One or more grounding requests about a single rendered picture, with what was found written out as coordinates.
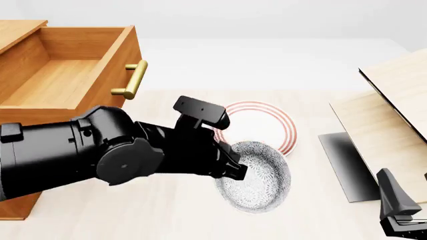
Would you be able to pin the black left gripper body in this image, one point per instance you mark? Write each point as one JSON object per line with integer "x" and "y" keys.
{"x": 190, "y": 152}

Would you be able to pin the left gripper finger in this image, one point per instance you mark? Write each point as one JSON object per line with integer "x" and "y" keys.
{"x": 233, "y": 165}

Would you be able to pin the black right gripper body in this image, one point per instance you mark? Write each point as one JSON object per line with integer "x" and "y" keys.
{"x": 405, "y": 226}

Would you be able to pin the patterned grey bowl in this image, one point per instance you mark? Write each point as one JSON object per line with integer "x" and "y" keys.
{"x": 263, "y": 182}

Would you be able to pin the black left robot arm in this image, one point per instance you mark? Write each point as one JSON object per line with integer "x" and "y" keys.
{"x": 50, "y": 155}

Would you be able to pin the open wooden drawer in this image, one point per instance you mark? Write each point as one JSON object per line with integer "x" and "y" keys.
{"x": 63, "y": 75}

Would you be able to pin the wooden cabinet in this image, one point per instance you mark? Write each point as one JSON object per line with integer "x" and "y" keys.
{"x": 18, "y": 207}

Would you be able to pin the white plate with red rings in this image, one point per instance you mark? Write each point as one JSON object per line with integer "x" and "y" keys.
{"x": 257, "y": 125}

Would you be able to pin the pale wooden panel black edge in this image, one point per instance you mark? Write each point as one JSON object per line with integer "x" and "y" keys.
{"x": 400, "y": 77}

